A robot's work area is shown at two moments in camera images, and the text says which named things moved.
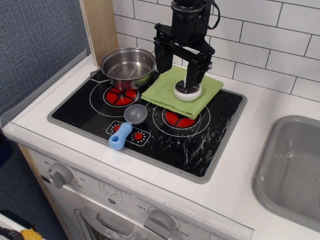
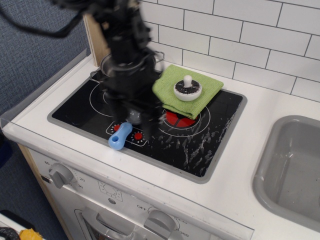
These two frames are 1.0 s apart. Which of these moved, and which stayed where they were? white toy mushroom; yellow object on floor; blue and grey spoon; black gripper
Moved: black gripper
Stayed: white toy mushroom; blue and grey spoon; yellow object on floor
